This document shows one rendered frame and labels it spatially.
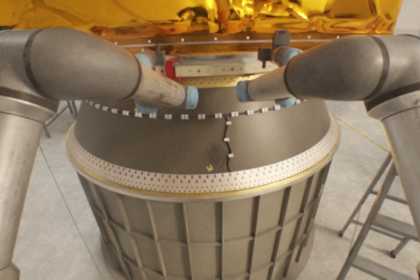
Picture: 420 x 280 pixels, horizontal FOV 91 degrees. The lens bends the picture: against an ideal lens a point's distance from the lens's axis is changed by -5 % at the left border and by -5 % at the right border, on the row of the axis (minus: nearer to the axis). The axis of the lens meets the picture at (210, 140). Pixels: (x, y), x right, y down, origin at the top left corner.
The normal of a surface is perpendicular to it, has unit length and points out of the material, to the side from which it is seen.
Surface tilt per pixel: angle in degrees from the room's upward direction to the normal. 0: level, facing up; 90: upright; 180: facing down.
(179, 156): 62
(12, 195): 89
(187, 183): 43
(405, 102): 102
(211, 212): 90
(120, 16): 89
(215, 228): 90
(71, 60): 75
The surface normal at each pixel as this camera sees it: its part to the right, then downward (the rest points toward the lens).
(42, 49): -0.02, -0.06
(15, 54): -0.22, 0.06
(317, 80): -0.74, 0.43
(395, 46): 0.09, -0.36
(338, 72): -0.58, 0.29
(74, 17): 0.00, 0.60
